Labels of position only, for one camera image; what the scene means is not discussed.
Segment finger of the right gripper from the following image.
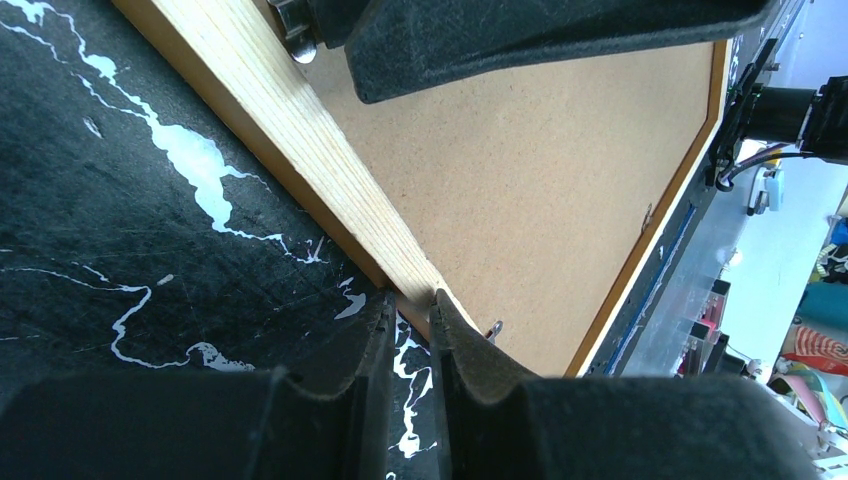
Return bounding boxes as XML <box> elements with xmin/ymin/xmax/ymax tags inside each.
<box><xmin>344</xmin><ymin>0</ymin><xmax>776</xmax><ymax>104</ymax></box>

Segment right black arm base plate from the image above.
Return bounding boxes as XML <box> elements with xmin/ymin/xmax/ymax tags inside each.
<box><xmin>705</xmin><ymin>38</ymin><xmax>847</xmax><ymax>192</ymax></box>

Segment metal frame turn clip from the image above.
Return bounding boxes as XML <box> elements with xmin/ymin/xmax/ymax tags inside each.
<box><xmin>484</xmin><ymin>320</ymin><xmax>503</xmax><ymax>344</ymax></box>

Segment orange wooden picture frame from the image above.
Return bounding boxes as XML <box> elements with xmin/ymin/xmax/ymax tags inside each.
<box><xmin>118</xmin><ymin>1</ymin><xmax>731</xmax><ymax>376</ymax></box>

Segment brown cardboard backing board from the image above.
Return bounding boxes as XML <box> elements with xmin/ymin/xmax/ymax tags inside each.
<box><xmin>251</xmin><ymin>0</ymin><xmax>720</xmax><ymax>379</ymax></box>

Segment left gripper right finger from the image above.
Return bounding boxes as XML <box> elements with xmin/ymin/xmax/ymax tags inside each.
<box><xmin>429</xmin><ymin>291</ymin><xmax>816</xmax><ymax>479</ymax></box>

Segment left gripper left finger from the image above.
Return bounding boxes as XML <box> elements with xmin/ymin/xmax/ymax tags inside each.
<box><xmin>1</xmin><ymin>290</ymin><xmax>397</xmax><ymax>479</ymax></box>

